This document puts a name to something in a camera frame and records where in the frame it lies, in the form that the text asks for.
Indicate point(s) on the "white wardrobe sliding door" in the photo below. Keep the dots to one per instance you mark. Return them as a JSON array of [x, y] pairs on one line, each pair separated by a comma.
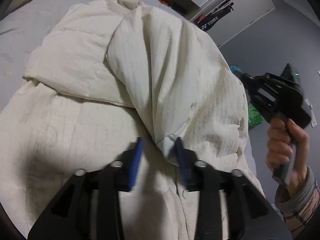
[[244, 14]]

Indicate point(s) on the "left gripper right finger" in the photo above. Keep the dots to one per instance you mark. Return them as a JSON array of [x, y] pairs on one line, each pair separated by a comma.
[[230, 206]]

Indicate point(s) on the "light blue bed sheet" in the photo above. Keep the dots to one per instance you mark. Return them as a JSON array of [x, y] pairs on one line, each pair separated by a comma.
[[21, 32]]

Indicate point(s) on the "cream white hooded jacket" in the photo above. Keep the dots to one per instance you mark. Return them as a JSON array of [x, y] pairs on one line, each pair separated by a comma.
[[109, 72]]

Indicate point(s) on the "blue earth globe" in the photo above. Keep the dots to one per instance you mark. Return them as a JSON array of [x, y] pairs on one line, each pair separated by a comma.
[[235, 68]]

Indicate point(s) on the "striped grey sleeve forearm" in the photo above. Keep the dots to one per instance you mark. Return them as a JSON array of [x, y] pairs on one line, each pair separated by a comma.
[[301, 212]]

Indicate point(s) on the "black Yonex racket bag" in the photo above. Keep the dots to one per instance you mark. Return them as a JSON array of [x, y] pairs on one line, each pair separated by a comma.
[[205, 23]]

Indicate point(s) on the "person's right hand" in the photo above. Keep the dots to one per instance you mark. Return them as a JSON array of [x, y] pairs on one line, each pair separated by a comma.
[[284, 139]]

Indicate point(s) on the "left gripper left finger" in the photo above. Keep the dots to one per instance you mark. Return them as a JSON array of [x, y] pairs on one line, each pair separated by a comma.
[[88, 205]]

